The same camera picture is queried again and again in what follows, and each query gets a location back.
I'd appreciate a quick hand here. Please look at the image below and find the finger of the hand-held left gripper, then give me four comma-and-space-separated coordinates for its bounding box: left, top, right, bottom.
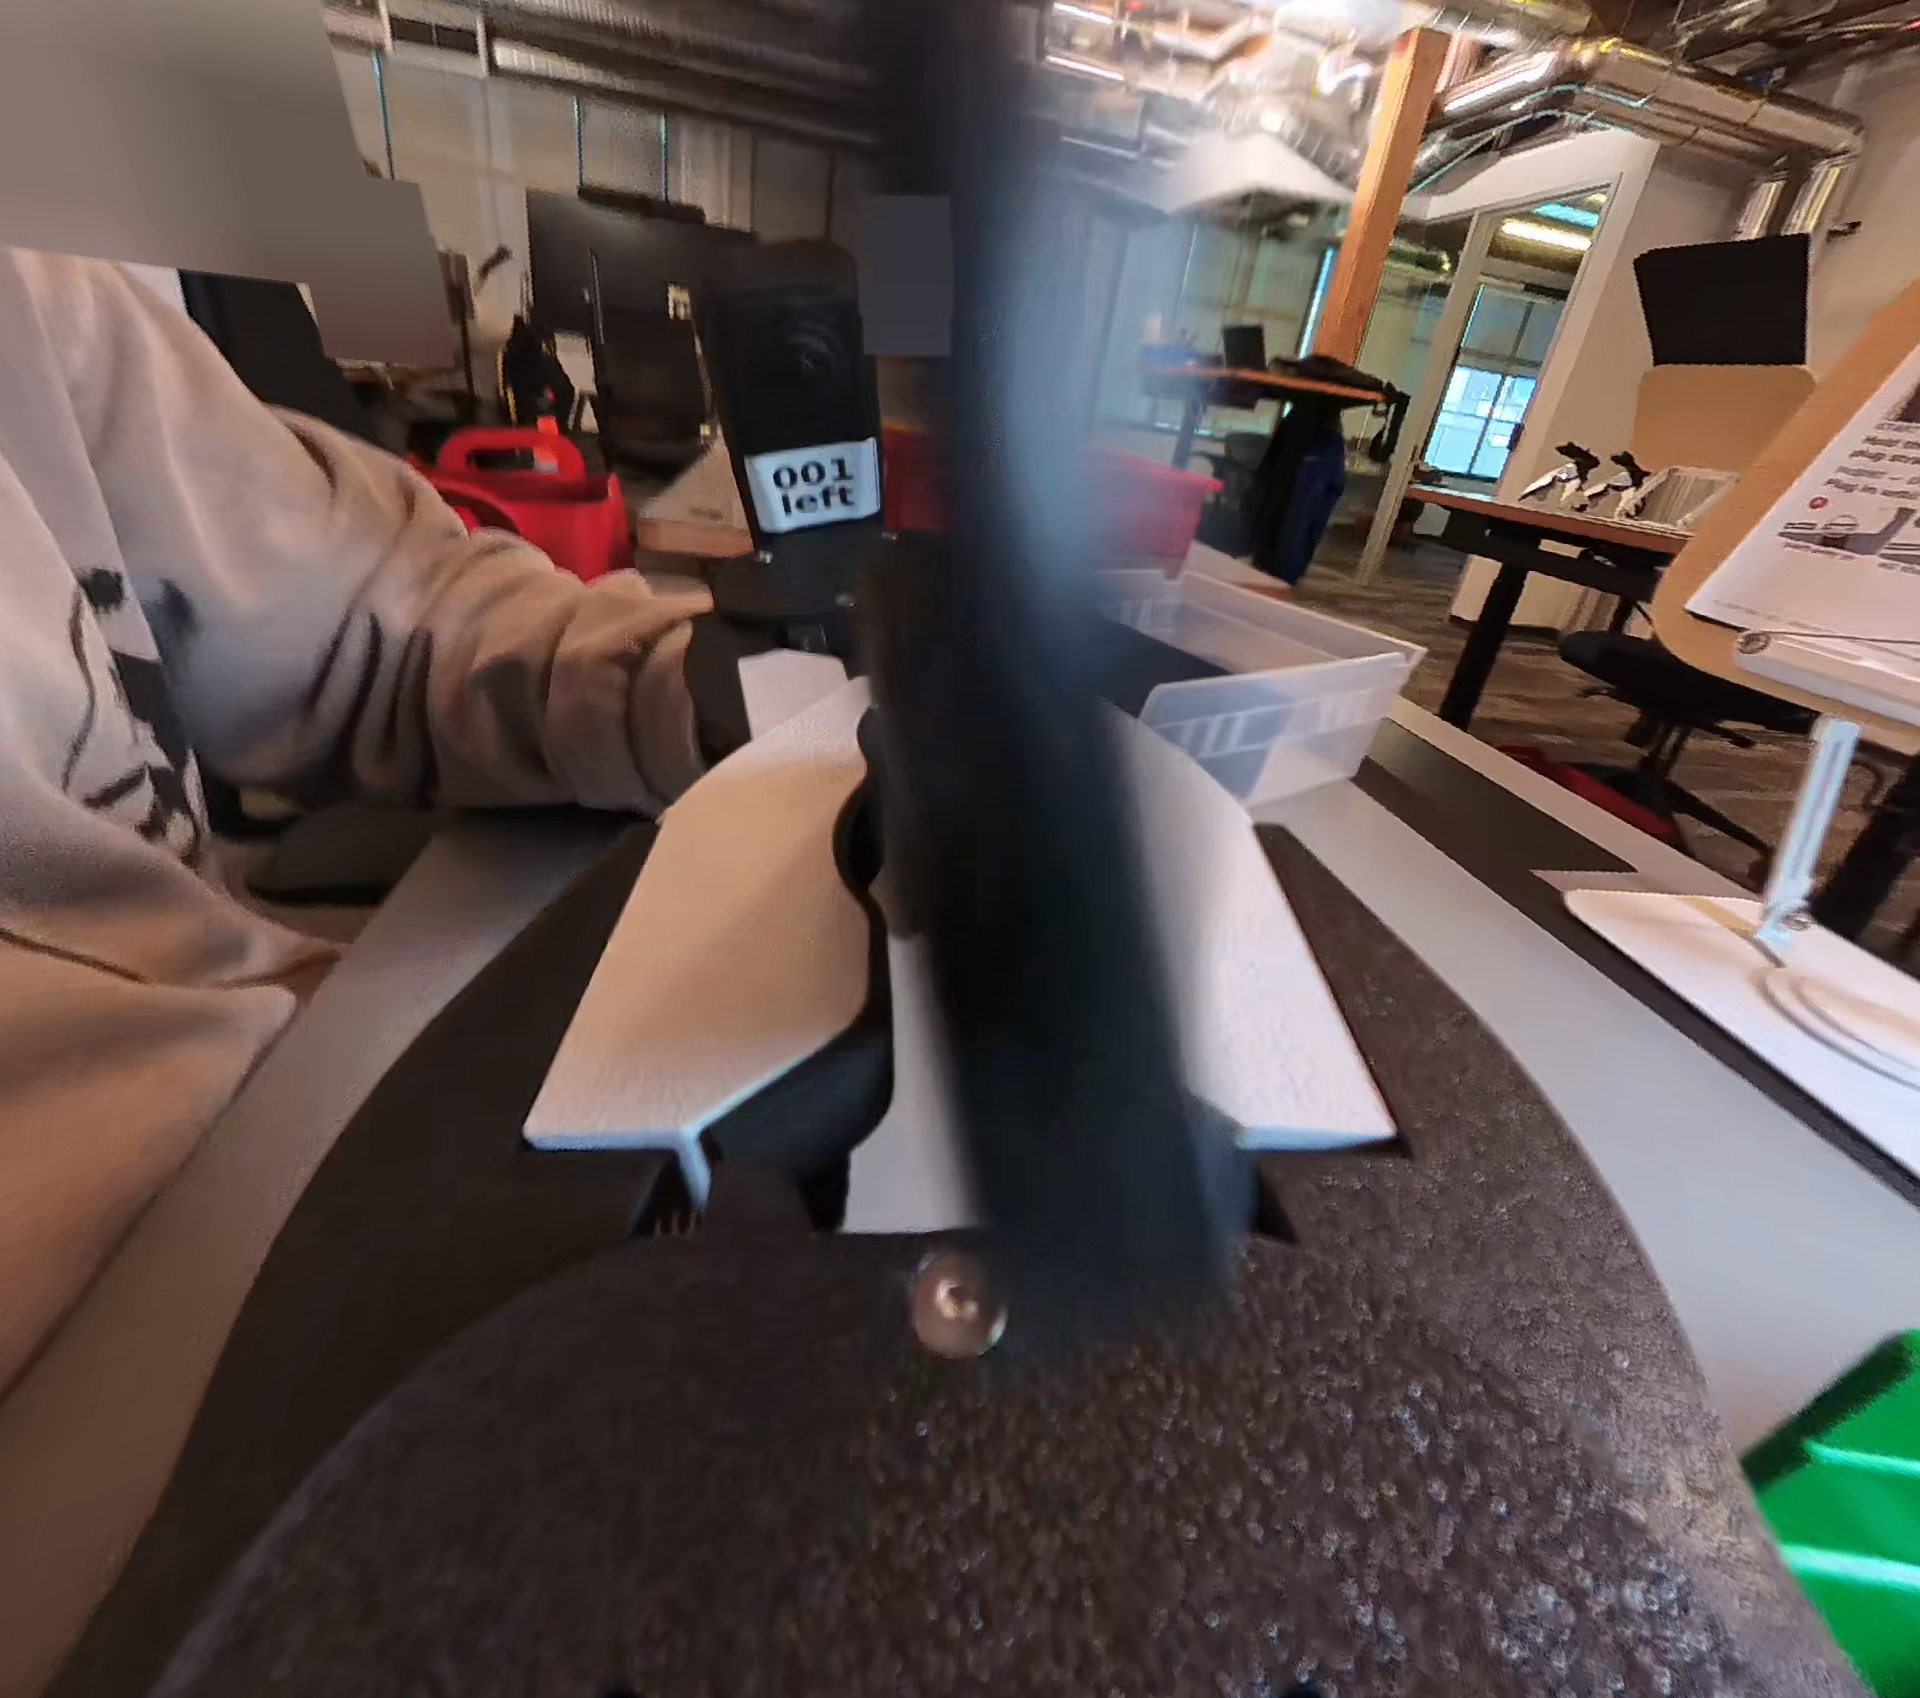
739, 649, 871, 743

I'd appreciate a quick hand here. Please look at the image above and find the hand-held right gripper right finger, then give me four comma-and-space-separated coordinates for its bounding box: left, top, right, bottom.
1111, 703, 1400, 1158

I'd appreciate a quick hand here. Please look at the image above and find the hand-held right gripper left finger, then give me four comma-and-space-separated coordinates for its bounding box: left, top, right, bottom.
522, 673, 900, 1202

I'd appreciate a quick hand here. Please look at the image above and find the dark grey usb hub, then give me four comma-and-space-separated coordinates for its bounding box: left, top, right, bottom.
817, 0, 1260, 1302

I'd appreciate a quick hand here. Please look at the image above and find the clear plastic bin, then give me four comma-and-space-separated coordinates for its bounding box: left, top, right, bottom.
1094, 564, 1431, 818

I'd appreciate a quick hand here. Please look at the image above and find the green plastic bin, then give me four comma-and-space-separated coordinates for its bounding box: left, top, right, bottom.
1740, 1325, 1920, 1698

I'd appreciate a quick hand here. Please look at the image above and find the person's left forearm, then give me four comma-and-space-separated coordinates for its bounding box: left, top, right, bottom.
156, 403, 722, 818

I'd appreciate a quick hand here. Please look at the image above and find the black monitor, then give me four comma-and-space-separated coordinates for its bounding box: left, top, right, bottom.
522, 186, 760, 473

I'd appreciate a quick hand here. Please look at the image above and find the red plastic jug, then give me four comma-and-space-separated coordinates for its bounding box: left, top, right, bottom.
408, 421, 637, 586

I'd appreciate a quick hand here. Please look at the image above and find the red plastic bin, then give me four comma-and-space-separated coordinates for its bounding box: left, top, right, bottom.
883, 425, 1225, 578

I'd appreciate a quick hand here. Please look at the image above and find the wooden standing desk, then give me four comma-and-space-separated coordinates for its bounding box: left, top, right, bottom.
1399, 480, 1699, 727
1142, 351, 1416, 589

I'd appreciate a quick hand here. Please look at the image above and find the dark blue jacket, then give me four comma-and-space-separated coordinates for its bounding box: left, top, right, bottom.
1249, 392, 1353, 586

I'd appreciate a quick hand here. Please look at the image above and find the black office chair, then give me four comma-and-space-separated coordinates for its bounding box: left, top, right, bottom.
1557, 623, 1821, 864

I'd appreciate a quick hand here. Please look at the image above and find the instruction board with white stand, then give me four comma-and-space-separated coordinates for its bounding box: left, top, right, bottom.
1560, 280, 1920, 1177

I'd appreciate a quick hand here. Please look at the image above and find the wooden post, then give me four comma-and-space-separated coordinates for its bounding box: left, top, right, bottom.
1309, 23, 1454, 368

